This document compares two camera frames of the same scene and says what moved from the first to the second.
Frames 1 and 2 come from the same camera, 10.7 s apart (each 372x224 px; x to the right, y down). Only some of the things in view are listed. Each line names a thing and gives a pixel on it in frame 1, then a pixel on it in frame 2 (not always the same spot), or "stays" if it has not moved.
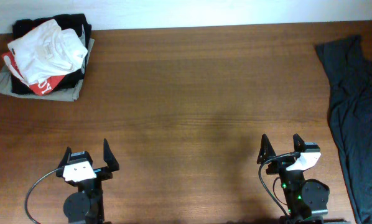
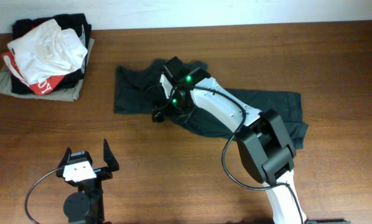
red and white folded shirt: (41, 87) stays
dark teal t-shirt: (357, 120) to (138, 89)
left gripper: (112, 163) stays
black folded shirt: (68, 22) stays
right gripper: (280, 163) to (168, 110)
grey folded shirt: (3, 84) stays
